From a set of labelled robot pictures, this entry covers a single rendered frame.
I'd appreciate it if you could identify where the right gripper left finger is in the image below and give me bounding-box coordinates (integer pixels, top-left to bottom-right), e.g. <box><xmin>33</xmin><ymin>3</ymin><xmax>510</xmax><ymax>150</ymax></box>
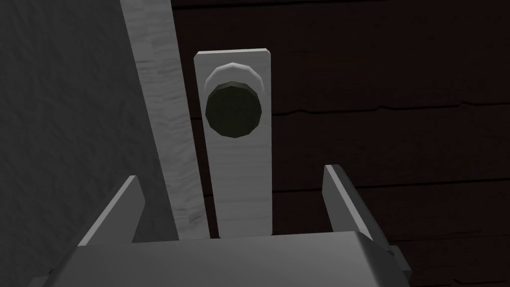
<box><xmin>77</xmin><ymin>175</ymin><xmax>146</xmax><ymax>247</ymax></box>

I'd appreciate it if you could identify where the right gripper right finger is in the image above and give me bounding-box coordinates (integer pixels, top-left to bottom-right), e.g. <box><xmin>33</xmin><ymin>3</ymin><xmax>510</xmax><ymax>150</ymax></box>
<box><xmin>322</xmin><ymin>164</ymin><xmax>392</xmax><ymax>250</ymax></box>

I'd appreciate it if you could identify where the dark brown wooden door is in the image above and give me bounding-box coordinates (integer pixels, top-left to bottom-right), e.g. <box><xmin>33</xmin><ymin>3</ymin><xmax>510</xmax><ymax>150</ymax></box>
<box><xmin>170</xmin><ymin>0</ymin><xmax>510</xmax><ymax>287</ymax></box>

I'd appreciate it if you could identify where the dark round door knob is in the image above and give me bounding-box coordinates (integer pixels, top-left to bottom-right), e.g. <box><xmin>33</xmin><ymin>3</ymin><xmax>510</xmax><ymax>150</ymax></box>
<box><xmin>193</xmin><ymin>48</ymin><xmax>273</xmax><ymax>239</ymax></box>

